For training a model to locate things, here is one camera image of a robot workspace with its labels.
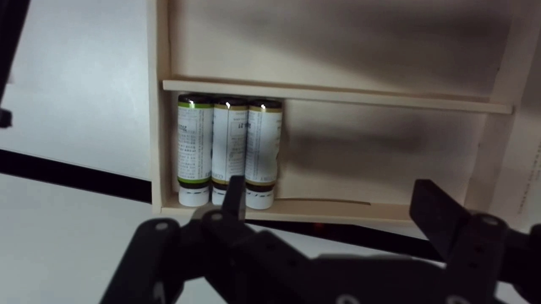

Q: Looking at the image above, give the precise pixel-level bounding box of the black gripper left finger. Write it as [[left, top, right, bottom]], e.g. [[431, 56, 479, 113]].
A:
[[100, 174, 267, 304]]

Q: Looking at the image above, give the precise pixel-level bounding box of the white green-banded bottle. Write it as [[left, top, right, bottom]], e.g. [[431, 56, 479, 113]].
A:
[[245, 100, 283, 209], [178, 94, 213, 208], [212, 100, 247, 204]]

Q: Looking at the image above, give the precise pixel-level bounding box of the light wooden divided tray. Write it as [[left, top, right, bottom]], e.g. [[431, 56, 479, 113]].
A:
[[147, 0, 541, 223]]

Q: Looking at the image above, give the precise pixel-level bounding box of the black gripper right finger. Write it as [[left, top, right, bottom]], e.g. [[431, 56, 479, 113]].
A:
[[409, 179, 541, 304]]

